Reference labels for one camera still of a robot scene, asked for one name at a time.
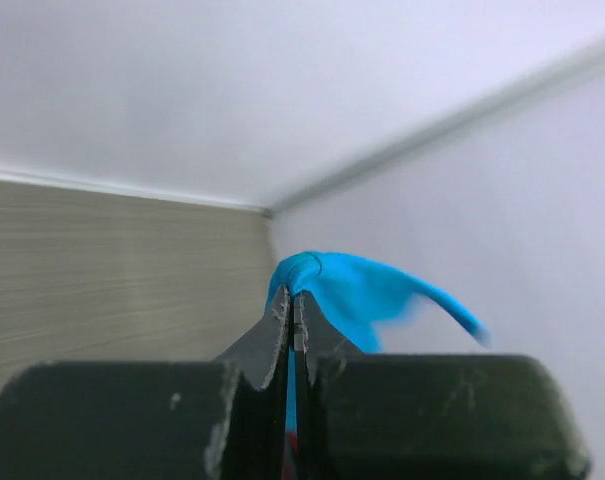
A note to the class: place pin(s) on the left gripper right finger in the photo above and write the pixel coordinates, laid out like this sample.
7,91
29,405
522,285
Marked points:
434,416

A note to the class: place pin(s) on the right aluminium frame post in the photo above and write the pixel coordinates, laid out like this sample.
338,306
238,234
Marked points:
585,62

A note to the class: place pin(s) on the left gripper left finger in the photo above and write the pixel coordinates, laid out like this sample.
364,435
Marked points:
222,419

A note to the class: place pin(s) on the blue t shirt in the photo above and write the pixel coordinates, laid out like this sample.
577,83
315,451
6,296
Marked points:
354,293

